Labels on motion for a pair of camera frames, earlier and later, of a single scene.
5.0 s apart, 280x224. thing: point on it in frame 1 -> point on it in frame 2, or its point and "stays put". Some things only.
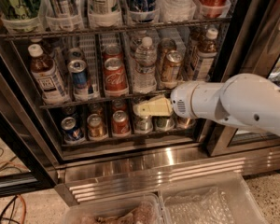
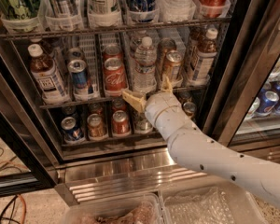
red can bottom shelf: (120, 123) stays put
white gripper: (181, 101) -> (160, 106)
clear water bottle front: (145, 80) stays put
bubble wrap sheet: (210, 207) stays put
